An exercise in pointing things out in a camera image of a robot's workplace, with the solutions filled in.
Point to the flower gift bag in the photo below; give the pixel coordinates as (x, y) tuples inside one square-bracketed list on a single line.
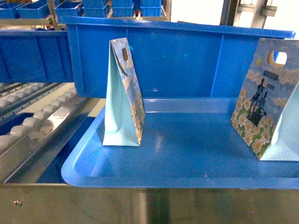
[(266, 115), (124, 111)]

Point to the white roller conveyor track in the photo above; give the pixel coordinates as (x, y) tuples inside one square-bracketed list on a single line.
[(13, 128)]

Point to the light blue plastic tray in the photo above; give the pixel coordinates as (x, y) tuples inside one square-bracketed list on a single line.
[(186, 143)]

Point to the large blue plastic crate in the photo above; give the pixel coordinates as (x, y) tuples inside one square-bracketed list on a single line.
[(171, 59)]

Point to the blue crate at left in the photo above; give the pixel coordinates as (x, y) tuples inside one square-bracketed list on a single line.
[(35, 56)]

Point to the steel front rail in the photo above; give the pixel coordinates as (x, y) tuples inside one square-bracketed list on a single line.
[(65, 204)]

